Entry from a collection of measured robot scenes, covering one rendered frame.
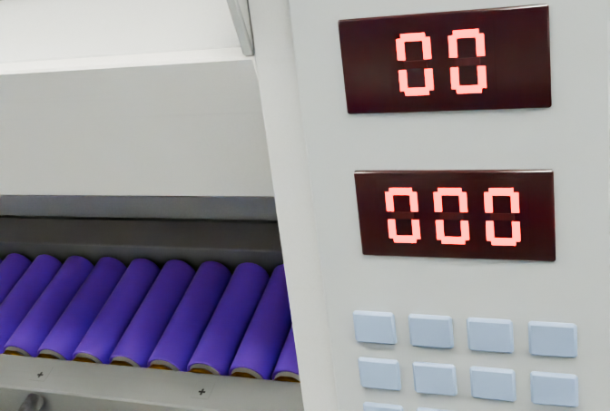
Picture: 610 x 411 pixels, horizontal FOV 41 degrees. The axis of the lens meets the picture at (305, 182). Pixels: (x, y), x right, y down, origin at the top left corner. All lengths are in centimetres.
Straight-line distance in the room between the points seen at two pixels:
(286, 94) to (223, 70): 2
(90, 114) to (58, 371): 18
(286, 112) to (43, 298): 26
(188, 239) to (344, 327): 22
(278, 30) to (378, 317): 8
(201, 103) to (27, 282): 26
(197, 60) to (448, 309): 9
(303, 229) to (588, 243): 7
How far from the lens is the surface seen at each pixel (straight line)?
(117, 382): 37
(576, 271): 20
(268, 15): 20
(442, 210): 19
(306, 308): 22
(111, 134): 24
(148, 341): 39
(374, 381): 22
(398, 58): 18
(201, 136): 22
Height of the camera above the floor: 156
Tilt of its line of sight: 18 degrees down
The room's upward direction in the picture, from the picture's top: 7 degrees counter-clockwise
